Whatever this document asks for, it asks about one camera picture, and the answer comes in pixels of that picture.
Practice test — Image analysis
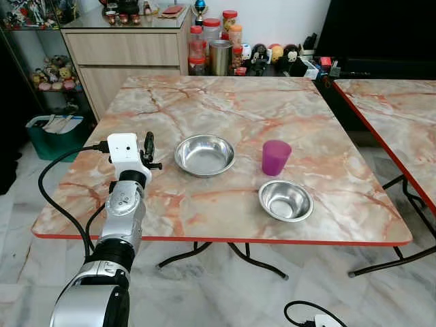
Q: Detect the small steel bowl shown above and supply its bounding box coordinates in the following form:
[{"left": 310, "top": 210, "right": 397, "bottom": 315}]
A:
[{"left": 258, "top": 180, "right": 315, "bottom": 223}]

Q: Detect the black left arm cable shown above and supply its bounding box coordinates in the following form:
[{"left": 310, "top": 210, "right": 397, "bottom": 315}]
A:
[{"left": 37, "top": 141, "right": 111, "bottom": 258}]

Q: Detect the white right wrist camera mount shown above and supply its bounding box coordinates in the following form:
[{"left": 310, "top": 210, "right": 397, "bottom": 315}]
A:
[{"left": 313, "top": 314, "right": 349, "bottom": 327}]

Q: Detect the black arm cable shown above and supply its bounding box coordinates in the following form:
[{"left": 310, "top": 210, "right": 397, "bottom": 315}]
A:
[
  {"left": 283, "top": 300, "right": 341, "bottom": 327},
  {"left": 37, "top": 141, "right": 111, "bottom": 258}
]

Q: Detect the purple plastic cup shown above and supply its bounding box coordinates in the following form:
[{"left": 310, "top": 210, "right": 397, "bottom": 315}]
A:
[{"left": 262, "top": 140, "right": 293, "bottom": 177}]

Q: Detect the black plush toy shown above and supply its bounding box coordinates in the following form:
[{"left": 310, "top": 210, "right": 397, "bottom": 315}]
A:
[{"left": 282, "top": 44, "right": 301, "bottom": 76}]

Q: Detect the green plastic bin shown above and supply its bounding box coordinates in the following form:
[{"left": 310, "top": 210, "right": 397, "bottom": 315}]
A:
[{"left": 25, "top": 114, "right": 91, "bottom": 164}]

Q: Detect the steel canister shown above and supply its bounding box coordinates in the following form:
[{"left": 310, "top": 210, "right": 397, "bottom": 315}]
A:
[{"left": 208, "top": 40, "right": 234, "bottom": 77}]

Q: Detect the large steel bowl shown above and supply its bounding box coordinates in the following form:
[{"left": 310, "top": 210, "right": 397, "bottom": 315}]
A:
[{"left": 174, "top": 135, "right": 236, "bottom": 178}]

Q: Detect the small trophy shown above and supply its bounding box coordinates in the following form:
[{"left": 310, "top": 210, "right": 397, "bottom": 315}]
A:
[{"left": 192, "top": 0, "right": 208, "bottom": 27}]

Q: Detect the wooden drawer cabinet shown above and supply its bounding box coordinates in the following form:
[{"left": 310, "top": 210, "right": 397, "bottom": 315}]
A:
[{"left": 60, "top": 5, "right": 193, "bottom": 121}]

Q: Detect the glass display shelf with toys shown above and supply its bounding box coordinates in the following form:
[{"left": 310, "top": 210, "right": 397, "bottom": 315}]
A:
[{"left": 0, "top": 0, "right": 88, "bottom": 115}]

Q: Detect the marble folding table with bowls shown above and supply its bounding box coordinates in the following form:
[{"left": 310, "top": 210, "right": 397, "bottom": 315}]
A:
[{"left": 31, "top": 74, "right": 415, "bottom": 281}]

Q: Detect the wide red-lidded white jar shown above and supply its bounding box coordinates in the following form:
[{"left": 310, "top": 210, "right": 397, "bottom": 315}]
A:
[{"left": 202, "top": 18, "right": 223, "bottom": 44}]

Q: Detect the empty marble folding table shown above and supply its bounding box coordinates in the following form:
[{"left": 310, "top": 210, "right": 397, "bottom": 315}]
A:
[{"left": 332, "top": 78, "right": 436, "bottom": 279}]

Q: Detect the black television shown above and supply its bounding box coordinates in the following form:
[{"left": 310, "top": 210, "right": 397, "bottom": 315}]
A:
[{"left": 315, "top": 0, "right": 436, "bottom": 63}]

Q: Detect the yellow plush toy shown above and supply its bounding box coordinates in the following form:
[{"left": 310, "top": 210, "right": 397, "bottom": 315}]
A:
[{"left": 268, "top": 43, "right": 285, "bottom": 64}]

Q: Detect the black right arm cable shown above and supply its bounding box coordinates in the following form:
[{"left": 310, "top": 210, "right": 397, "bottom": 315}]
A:
[{"left": 283, "top": 300, "right": 341, "bottom": 327}]

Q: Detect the small white box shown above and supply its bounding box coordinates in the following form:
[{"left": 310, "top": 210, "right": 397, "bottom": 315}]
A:
[{"left": 299, "top": 57, "right": 322, "bottom": 80}]

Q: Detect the tall red-lidded plastic jar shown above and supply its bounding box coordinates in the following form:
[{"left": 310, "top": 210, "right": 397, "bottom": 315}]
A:
[{"left": 188, "top": 25, "right": 207, "bottom": 76}]

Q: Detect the black toy figure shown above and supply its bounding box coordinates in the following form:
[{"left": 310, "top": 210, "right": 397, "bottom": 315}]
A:
[{"left": 249, "top": 44, "right": 269, "bottom": 76}]

